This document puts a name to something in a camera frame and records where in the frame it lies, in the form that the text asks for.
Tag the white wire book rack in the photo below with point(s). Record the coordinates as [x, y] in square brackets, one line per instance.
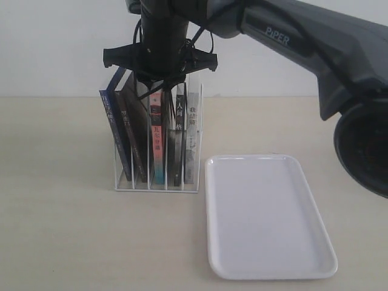
[136, 185]

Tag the dark brown book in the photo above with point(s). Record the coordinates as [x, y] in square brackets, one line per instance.
[134, 118]

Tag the blue moon cover book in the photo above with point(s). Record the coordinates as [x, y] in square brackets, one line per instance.
[113, 113]

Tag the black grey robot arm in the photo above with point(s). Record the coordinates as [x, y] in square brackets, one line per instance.
[348, 56]

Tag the white plastic tray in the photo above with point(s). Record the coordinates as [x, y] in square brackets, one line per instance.
[262, 220]

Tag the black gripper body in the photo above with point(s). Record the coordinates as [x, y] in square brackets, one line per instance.
[159, 64]

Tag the white grey spine book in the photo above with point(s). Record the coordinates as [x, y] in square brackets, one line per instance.
[193, 89]

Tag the pink teal spine book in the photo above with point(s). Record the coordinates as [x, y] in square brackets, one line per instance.
[155, 113]

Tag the black spine book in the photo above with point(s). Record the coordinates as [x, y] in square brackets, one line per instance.
[177, 134]

